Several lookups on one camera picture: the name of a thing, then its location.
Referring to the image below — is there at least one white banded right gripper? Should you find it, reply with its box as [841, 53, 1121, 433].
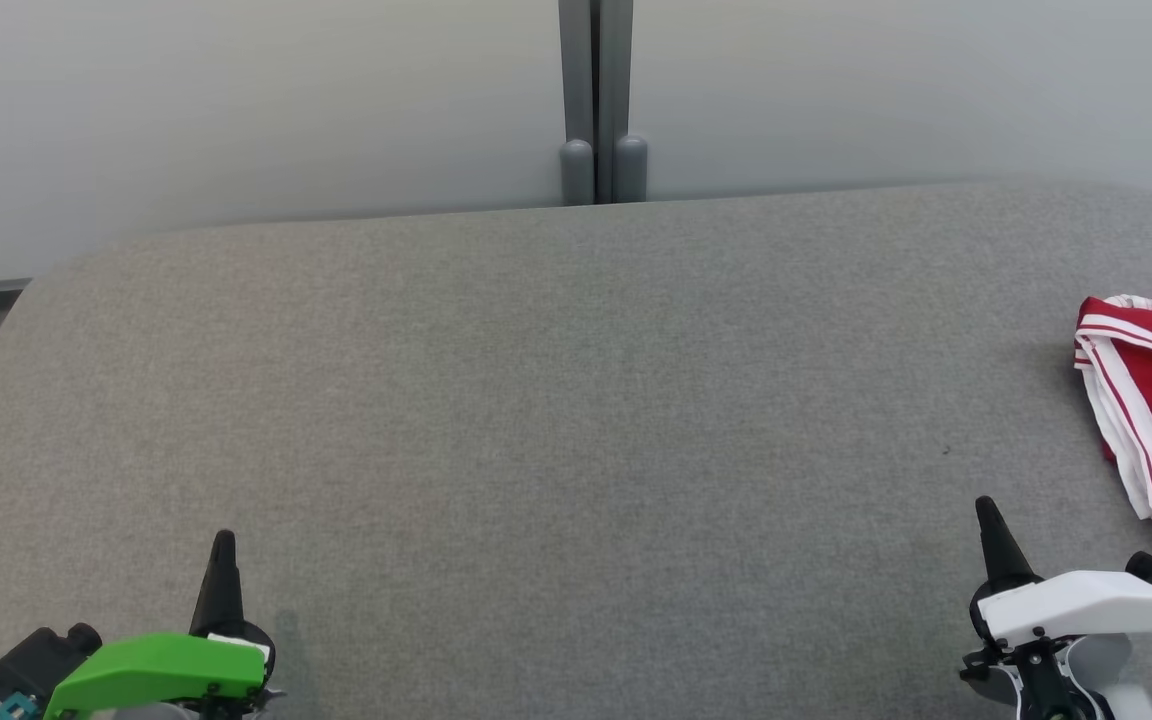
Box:
[958, 497, 1152, 720]

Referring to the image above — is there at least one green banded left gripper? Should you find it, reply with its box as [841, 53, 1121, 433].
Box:
[41, 530, 285, 720]

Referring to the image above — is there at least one grey metal partition post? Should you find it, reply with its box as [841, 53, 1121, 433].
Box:
[596, 0, 649, 204]
[556, 0, 597, 207]

